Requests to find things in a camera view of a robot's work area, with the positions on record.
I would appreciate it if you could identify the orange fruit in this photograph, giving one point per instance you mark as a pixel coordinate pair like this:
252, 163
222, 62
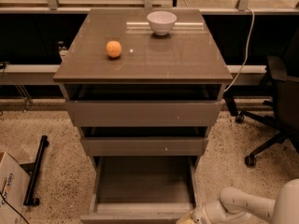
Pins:
113, 49

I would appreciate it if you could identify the black office chair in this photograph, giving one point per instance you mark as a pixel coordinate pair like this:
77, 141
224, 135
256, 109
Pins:
282, 73

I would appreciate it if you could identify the grey drawer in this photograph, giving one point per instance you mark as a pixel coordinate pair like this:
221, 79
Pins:
128, 105
144, 141
142, 190

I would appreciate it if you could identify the grey top drawer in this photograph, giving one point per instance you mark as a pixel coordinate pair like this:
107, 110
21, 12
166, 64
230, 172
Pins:
128, 105

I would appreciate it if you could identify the grey drawer cabinet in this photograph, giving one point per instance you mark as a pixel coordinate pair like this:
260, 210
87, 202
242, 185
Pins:
188, 54

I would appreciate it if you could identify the cardboard box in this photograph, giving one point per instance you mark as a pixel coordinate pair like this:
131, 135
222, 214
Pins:
13, 185

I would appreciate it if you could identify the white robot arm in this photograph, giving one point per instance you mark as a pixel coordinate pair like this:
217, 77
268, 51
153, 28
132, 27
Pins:
235, 206

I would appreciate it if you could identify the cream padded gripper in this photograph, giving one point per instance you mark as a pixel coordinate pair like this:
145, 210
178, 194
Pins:
202, 215

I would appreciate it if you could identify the white ceramic bowl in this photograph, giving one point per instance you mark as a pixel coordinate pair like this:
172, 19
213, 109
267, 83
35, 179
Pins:
161, 22

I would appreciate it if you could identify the grey middle drawer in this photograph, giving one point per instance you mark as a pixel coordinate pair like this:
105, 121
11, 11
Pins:
144, 141

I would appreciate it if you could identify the black metal stand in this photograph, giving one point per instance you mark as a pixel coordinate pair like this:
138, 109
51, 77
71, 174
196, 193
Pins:
32, 169

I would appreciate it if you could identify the grey bottom drawer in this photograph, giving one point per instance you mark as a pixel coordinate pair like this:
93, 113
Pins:
142, 190

